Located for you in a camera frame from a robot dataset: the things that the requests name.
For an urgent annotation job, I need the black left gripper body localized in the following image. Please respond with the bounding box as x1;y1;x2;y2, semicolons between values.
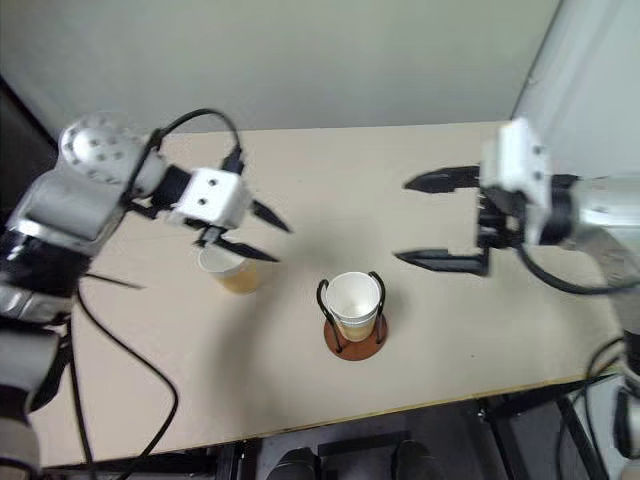
192;223;232;250

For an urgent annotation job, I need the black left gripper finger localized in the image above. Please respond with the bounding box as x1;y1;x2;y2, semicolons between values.
249;198;293;235
214;239;281;265

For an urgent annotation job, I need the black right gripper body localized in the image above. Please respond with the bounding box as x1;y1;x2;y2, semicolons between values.
474;185;529;251

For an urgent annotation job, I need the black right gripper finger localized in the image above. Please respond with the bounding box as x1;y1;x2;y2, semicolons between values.
394;246;493;277
403;165;484;195

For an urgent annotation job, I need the tan paper cup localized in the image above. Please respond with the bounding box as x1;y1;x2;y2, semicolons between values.
197;246;262;297
323;271;380;343

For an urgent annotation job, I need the dark rounded shape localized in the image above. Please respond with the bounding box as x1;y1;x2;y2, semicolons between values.
393;439;435;480
276;446;322;480

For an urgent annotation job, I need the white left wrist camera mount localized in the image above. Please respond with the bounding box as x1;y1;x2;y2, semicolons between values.
168;167;250;230

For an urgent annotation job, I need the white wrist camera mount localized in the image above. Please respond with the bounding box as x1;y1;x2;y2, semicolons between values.
168;167;250;230
480;118;553;246

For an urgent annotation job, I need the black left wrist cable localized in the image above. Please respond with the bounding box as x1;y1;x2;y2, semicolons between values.
148;108;247;177

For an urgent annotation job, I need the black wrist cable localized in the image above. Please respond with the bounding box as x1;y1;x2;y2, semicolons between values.
148;108;247;177
517;242;640;295

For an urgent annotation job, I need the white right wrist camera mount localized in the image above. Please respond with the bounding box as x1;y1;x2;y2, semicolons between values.
480;118;553;246

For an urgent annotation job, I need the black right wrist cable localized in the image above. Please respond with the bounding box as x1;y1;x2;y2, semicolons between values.
517;242;640;295

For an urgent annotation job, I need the wire cup holder brown base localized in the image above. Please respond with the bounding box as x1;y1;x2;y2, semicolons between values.
315;270;391;363

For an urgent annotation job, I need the long black robot cable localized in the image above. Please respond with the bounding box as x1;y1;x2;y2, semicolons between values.
67;277;180;469

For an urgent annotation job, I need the black table frame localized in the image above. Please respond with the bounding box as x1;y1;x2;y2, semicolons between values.
477;372;619;480

